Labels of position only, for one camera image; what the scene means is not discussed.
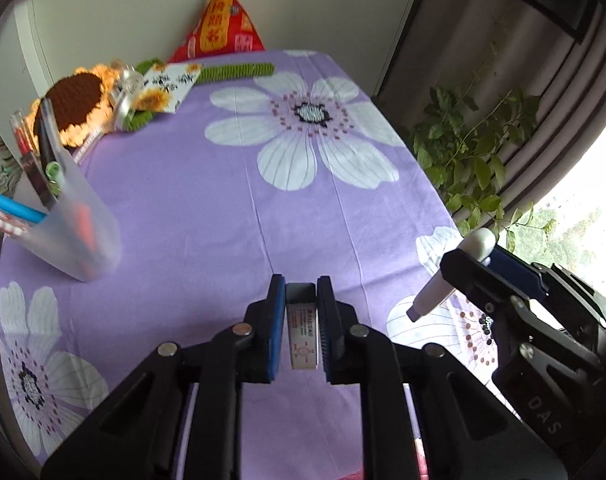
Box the purple floral tablecloth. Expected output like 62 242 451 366
0 50 514 480

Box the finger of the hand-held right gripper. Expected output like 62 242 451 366
440 249 517 314
487 247 550 302

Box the red pyramid pillow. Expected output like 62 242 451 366
168 0 266 63

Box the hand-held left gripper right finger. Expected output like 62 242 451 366
316 275 570 480

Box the green leafy plant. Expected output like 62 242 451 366
408 60 558 256

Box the green and white pen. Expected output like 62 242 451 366
44 161 64 196

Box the grey curtain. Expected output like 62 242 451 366
373 0 606 221

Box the white eraser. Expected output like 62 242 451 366
285 282 318 371

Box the red pen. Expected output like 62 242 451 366
9 110 38 171

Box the crochet sunflower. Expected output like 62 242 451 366
29 62 121 148

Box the white sunflower print card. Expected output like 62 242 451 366
138 62 204 113

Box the orange marker cap piece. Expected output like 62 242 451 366
75 202 96 257

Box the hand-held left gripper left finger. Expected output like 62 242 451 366
40 273 288 480

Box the blue pen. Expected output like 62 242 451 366
0 186 48 224

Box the translucent plastic cup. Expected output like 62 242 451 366
3 160 122 283

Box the white ribbon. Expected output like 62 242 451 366
73 60 148 166

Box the green crochet stem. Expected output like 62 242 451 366
125 57 276 133

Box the white correction tape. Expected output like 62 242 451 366
406 227 497 322

